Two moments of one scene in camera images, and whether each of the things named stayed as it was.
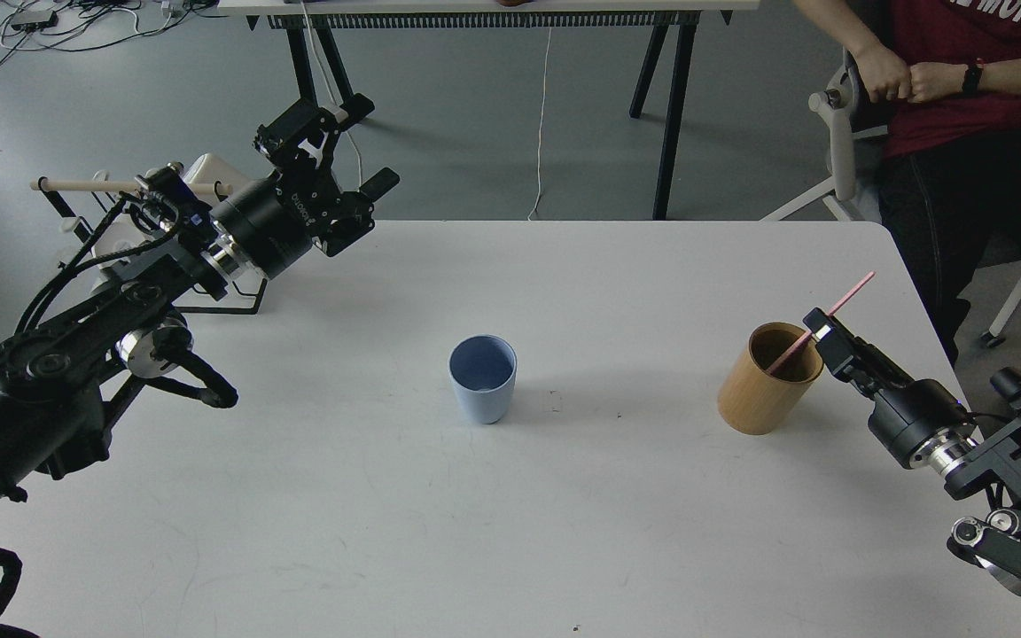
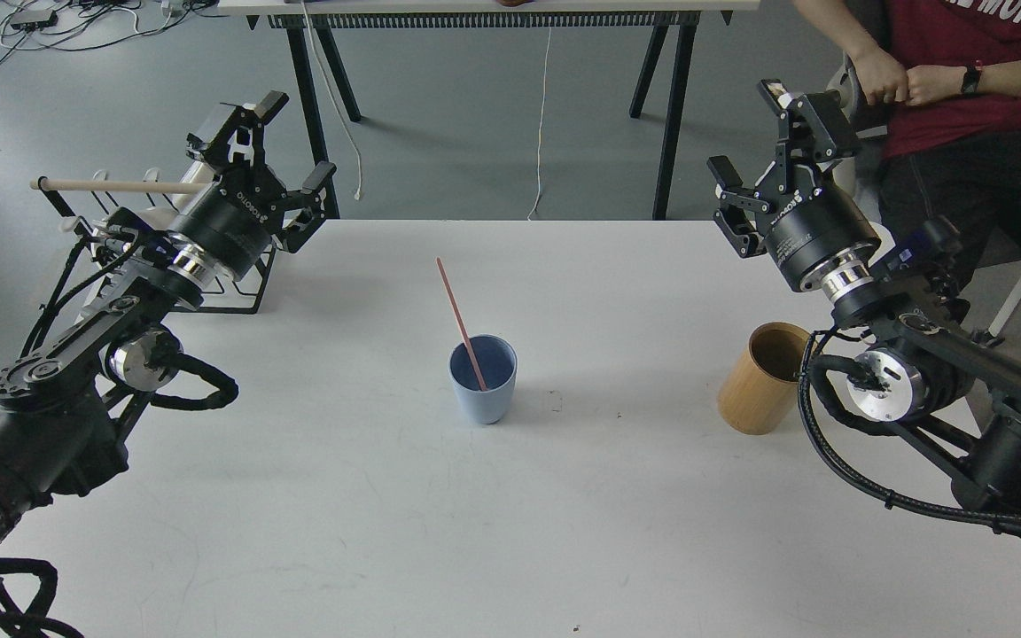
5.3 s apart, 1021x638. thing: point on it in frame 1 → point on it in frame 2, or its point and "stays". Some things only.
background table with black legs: x=675 y=23 stays
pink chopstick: x=831 y=314 → x=461 y=326
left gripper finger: x=353 y=216 → x=307 y=209
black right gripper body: x=924 y=425 → x=811 y=223
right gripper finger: x=819 y=321 → x=813 y=128
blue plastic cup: x=484 y=368 stays
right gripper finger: x=845 y=365 → x=741 y=210
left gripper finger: x=299 y=143 → x=237 y=148
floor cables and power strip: x=58 y=26 stays
